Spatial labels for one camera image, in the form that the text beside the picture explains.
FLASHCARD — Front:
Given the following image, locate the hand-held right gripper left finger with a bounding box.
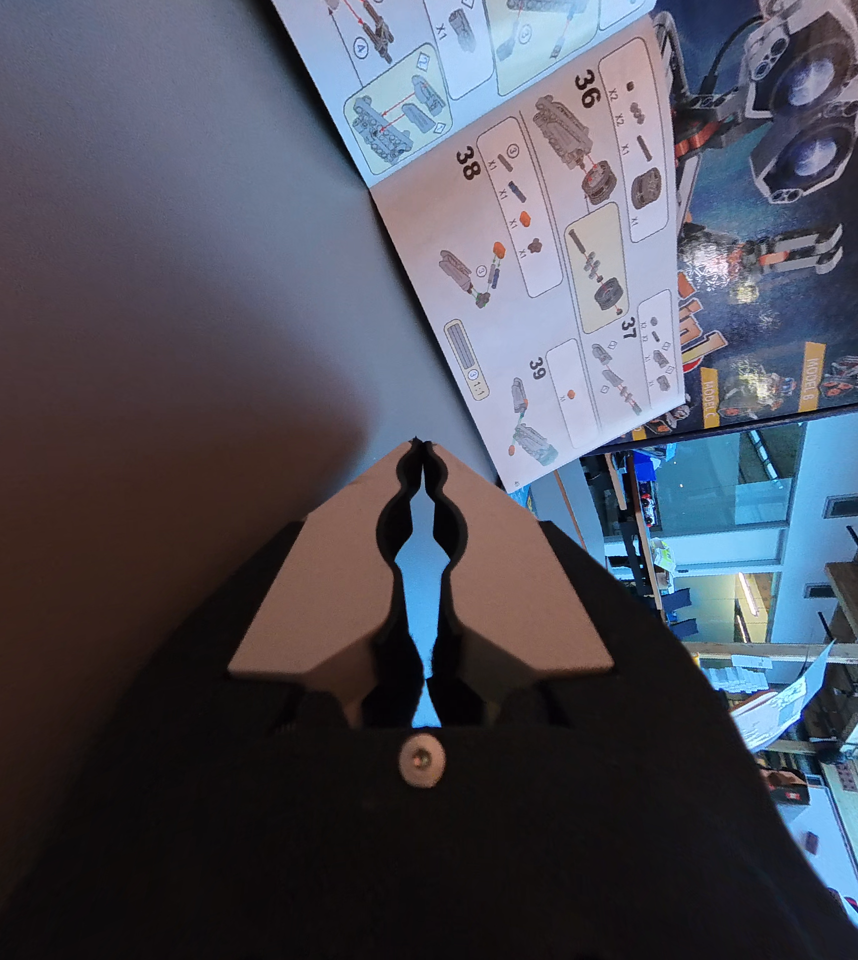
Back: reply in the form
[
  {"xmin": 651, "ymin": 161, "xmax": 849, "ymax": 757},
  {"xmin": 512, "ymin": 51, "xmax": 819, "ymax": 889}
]
[{"xmin": 229, "ymin": 439, "xmax": 428, "ymax": 725}]

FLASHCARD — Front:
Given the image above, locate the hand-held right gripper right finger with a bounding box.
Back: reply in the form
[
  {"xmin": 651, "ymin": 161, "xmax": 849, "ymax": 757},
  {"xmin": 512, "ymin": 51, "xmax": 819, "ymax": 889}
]
[{"xmin": 424, "ymin": 442, "xmax": 616, "ymax": 725}]

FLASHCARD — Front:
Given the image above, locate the distant cluttered workbench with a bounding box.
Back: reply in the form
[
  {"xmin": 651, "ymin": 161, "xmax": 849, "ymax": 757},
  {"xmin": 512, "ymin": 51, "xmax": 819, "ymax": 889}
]
[{"xmin": 583, "ymin": 450, "xmax": 670, "ymax": 623}]

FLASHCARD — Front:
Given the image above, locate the glass partition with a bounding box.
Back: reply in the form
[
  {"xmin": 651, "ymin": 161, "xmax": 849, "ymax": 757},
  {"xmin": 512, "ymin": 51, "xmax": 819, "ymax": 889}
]
[{"xmin": 655, "ymin": 424, "xmax": 805, "ymax": 545}]

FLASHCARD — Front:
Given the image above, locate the white paper sheet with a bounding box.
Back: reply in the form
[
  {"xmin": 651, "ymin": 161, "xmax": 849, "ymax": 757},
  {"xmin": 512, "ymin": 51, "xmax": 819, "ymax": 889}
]
[{"xmin": 729, "ymin": 641, "xmax": 837, "ymax": 751}]

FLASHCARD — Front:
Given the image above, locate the open instruction booklet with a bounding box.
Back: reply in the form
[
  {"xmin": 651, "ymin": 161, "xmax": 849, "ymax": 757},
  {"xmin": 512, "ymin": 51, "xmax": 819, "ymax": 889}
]
[{"xmin": 272, "ymin": 0, "xmax": 688, "ymax": 495}]

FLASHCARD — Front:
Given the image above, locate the robot kit box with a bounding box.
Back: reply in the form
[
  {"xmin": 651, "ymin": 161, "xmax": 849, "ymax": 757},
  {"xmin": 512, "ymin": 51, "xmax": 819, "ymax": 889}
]
[{"xmin": 629, "ymin": 0, "xmax": 858, "ymax": 443}]

